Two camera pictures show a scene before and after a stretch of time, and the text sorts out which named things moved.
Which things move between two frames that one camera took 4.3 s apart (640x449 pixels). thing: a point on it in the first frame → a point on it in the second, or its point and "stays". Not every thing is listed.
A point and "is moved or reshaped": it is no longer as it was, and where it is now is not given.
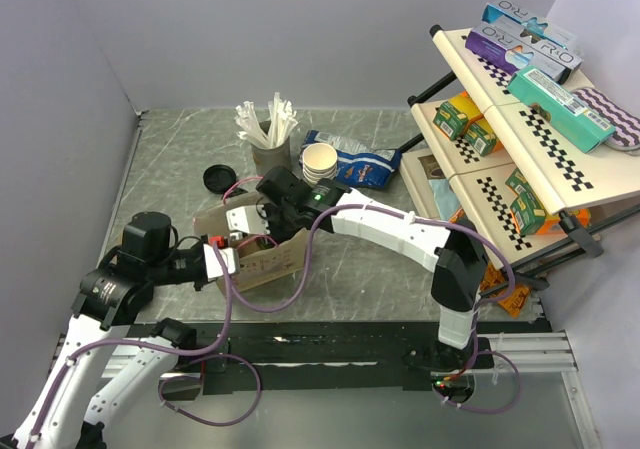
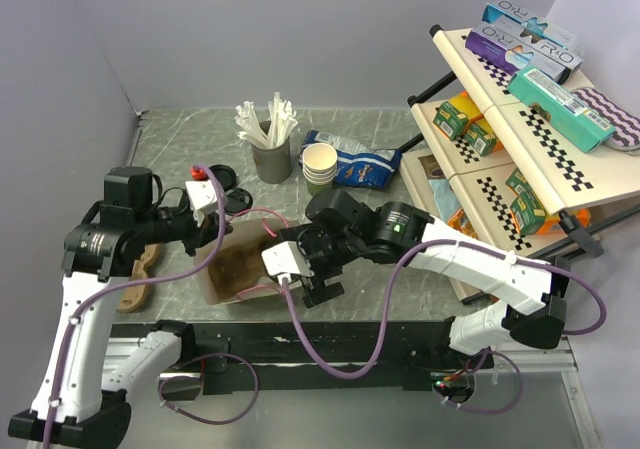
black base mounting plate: [332, 356] stays
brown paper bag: [248, 259] is moved or reshaped
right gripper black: [275, 234] → [321, 291]
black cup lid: [217, 178] stays
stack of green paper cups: [319, 161] stays
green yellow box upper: [454, 115] stays
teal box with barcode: [582, 126] stays
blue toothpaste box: [502, 13] stays
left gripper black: [200, 282] → [200, 236]
